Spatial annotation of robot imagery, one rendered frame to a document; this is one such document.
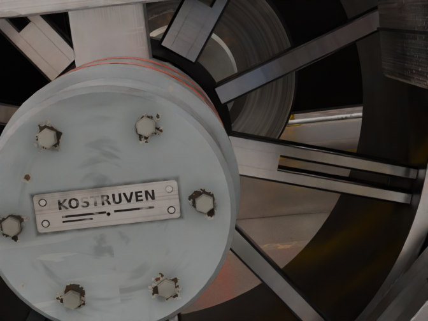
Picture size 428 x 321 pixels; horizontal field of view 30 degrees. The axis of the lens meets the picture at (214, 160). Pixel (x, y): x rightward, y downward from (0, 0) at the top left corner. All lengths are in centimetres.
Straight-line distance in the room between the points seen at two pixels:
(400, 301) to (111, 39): 30
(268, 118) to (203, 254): 75
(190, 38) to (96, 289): 28
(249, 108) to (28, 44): 55
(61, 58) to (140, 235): 27
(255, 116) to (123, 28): 62
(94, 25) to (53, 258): 19
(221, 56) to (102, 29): 56
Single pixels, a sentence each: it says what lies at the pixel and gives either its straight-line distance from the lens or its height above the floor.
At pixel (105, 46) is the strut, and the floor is 93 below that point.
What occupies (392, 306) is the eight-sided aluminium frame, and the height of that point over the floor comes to 71.
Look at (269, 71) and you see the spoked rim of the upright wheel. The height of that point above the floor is 89.
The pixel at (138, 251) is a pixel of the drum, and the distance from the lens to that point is 41.
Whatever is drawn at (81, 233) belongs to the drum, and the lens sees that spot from 41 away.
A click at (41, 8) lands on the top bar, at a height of 95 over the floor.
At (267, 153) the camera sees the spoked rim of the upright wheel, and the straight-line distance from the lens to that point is 65.
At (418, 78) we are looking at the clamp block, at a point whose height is 91.
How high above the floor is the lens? 94
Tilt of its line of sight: 11 degrees down
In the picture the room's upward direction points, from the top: 6 degrees counter-clockwise
